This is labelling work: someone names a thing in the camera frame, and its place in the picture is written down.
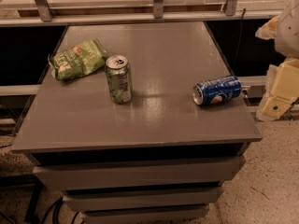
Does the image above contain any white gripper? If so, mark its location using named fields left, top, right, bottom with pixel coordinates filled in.
left=255, top=0, right=299, bottom=121

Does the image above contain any blue pepsi can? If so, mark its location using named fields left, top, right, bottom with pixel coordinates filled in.
left=192, top=76, right=241, bottom=105

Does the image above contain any green soda can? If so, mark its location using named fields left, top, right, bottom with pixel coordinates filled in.
left=105, top=55, right=133, bottom=104

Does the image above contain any green jalapeno chip bag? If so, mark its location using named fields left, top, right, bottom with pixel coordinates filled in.
left=49, top=39, right=108, bottom=81

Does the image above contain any top grey drawer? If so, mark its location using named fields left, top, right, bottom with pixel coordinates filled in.
left=34, top=156, right=246, bottom=190

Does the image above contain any grey drawer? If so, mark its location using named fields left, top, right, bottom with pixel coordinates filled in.
left=82, top=204, right=209, bottom=224
left=34, top=156, right=246, bottom=190
left=64, top=187, right=223, bottom=211

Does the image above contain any middle grey drawer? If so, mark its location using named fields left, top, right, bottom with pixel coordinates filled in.
left=64, top=187, right=223, bottom=211

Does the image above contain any bottom grey drawer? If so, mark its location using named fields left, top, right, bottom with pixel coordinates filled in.
left=82, top=204, right=209, bottom=224

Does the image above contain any metal window railing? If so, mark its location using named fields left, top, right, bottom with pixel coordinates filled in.
left=0, top=0, right=291, bottom=27

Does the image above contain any black hanging cable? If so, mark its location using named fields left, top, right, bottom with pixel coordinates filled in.
left=232, top=7, right=247, bottom=73

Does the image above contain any black cable on floor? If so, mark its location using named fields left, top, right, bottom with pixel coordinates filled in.
left=40, top=196, right=82, bottom=224

